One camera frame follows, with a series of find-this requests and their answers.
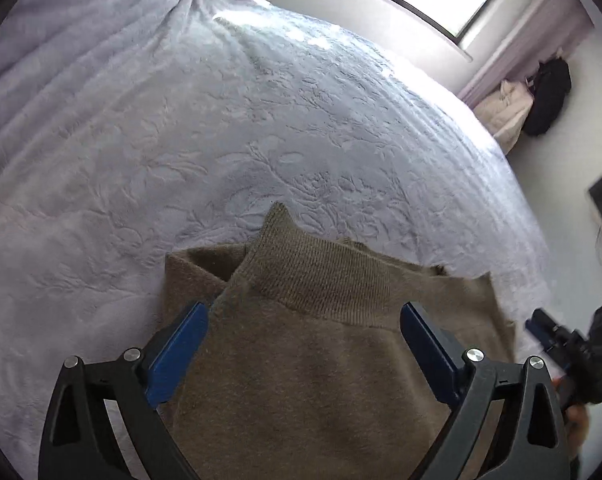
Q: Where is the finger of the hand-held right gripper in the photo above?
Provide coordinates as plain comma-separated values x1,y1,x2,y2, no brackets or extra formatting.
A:
525,308,564,356

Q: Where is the black hanging jacket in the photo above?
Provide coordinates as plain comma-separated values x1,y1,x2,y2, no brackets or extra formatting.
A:
522,57,572,137

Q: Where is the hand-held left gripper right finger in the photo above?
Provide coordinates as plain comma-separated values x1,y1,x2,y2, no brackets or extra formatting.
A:
400,301,572,480

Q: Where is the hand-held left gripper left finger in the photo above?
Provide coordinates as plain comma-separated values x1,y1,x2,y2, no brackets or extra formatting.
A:
38,301,210,480

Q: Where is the person's right hand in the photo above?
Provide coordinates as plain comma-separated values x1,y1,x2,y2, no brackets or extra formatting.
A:
553,375,589,461

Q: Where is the olive brown knit sweater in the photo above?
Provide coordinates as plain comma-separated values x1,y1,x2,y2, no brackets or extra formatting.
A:
158,202,519,480

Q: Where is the beige bag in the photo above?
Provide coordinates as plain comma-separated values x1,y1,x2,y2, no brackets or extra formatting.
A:
473,79,534,153

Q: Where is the lavender fleece blanket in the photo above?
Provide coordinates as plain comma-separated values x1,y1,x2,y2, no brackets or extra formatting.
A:
0,0,262,261

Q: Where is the pale pink curtain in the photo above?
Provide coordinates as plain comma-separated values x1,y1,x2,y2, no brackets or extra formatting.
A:
456,0,594,106

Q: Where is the white embossed bed blanket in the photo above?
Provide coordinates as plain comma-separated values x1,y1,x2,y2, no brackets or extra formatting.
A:
0,0,556,461

